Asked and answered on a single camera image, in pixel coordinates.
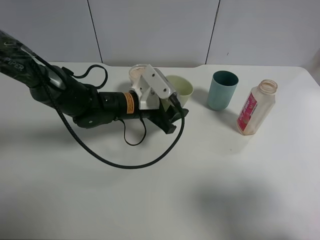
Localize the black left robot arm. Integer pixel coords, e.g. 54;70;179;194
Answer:
0;32;189;134

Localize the teal plastic cup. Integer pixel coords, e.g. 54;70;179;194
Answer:
207;70;239;111

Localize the pale green plastic cup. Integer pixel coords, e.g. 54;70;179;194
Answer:
159;75;194;112

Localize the blue sleeved paper cup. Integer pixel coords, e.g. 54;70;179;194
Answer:
128;64;148;85

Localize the clear plastic drink bottle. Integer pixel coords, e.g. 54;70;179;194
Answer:
236;79;278;136

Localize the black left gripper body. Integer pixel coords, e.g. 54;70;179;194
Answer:
138;106;177;135

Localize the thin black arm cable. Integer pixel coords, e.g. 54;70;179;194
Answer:
116;111;147;146

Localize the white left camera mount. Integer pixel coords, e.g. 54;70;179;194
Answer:
131;64;177;110

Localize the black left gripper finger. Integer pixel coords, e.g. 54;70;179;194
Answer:
172;107;189;123

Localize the black left camera cable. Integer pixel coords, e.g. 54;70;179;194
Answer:
24;49;186;170

